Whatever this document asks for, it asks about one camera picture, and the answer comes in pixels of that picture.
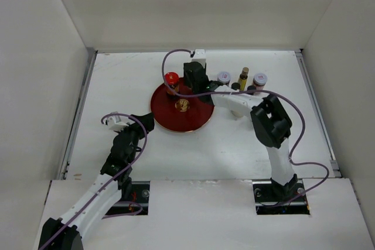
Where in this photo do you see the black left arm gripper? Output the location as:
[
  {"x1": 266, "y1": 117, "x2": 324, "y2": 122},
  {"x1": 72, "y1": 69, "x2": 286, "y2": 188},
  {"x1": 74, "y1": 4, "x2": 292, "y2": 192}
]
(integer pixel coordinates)
[{"x1": 114, "y1": 113, "x2": 153, "y2": 163}]

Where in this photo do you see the red lid chili sauce jar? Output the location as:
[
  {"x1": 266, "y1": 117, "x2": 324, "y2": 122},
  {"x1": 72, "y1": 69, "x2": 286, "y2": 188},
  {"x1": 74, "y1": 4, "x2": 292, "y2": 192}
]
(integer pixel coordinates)
[{"x1": 164, "y1": 72, "x2": 179, "y2": 96}]

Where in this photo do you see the white lid sauce jar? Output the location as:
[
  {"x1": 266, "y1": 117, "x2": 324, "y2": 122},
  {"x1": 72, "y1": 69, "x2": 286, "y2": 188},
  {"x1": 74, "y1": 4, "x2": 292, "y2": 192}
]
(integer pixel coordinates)
[{"x1": 217, "y1": 71, "x2": 231, "y2": 85}]

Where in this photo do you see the black cap spice bottle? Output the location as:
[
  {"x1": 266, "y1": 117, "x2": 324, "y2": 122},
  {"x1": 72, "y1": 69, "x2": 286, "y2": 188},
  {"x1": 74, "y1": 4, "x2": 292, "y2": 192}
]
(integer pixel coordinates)
[{"x1": 231, "y1": 83, "x2": 241, "y2": 90}]

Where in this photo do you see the yellow label oil bottle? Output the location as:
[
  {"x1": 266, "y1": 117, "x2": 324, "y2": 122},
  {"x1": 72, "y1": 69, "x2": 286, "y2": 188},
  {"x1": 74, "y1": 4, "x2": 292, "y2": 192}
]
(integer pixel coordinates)
[{"x1": 238, "y1": 67, "x2": 249, "y2": 91}]

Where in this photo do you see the clear jar white powder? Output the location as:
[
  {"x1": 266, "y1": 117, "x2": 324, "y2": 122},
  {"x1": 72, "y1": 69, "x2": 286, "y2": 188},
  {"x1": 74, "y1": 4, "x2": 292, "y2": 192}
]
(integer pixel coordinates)
[{"x1": 231, "y1": 111, "x2": 243, "y2": 118}]

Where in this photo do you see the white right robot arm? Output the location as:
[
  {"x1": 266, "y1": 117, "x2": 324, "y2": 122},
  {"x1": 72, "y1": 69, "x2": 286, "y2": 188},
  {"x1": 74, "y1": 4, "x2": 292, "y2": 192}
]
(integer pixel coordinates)
[{"x1": 183, "y1": 61, "x2": 298, "y2": 201}]

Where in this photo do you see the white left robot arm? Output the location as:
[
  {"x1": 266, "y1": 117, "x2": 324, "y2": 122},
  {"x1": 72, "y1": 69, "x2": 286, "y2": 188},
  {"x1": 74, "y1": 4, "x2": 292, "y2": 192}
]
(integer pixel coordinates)
[{"x1": 38, "y1": 112, "x2": 155, "y2": 249}]

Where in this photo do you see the red round tray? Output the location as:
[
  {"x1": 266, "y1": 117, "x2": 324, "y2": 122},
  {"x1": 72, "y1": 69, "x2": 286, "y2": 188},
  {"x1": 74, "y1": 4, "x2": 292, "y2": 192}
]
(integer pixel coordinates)
[{"x1": 150, "y1": 84, "x2": 214, "y2": 133}]

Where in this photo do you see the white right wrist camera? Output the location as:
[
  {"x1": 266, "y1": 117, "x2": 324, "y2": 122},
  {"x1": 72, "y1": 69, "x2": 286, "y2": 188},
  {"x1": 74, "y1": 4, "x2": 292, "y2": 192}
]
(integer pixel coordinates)
[{"x1": 190, "y1": 49, "x2": 206, "y2": 67}]

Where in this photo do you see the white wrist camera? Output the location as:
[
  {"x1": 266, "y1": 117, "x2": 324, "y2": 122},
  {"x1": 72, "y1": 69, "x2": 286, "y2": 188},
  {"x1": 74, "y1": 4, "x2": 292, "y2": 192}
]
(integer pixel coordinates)
[
  {"x1": 104, "y1": 112, "x2": 128, "y2": 132},
  {"x1": 190, "y1": 49, "x2": 206, "y2": 67}
]

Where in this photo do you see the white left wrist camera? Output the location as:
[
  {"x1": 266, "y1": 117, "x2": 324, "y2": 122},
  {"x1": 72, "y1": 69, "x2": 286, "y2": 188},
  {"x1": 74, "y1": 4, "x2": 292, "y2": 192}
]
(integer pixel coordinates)
[{"x1": 104, "y1": 112, "x2": 128, "y2": 132}]

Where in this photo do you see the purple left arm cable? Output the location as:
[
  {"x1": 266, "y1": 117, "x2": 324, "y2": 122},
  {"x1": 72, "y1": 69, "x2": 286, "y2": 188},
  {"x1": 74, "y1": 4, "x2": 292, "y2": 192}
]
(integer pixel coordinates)
[{"x1": 37, "y1": 112, "x2": 147, "y2": 250}]

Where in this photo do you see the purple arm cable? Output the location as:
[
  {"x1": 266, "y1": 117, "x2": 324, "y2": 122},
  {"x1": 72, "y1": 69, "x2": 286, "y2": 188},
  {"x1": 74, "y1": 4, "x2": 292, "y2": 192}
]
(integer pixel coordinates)
[
  {"x1": 37, "y1": 112, "x2": 147, "y2": 250},
  {"x1": 161, "y1": 48, "x2": 330, "y2": 208}
]

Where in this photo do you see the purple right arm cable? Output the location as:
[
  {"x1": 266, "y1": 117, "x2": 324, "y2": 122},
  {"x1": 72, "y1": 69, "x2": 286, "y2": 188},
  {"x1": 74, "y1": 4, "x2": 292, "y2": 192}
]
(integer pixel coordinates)
[{"x1": 161, "y1": 48, "x2": 330, "y2": 208}]

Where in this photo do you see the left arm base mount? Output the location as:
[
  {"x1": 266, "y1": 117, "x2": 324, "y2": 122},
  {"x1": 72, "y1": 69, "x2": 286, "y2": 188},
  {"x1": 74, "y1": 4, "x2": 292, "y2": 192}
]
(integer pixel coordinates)
[{"x1": 106, "y1": 181, "x2": 150, "y2": 216}]

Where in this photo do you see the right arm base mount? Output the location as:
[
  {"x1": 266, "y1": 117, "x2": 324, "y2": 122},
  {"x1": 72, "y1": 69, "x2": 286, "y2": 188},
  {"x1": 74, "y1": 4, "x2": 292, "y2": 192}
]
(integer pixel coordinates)
[{"x1": 253, "y1": 180, "x2": 310, "y2": 215}]

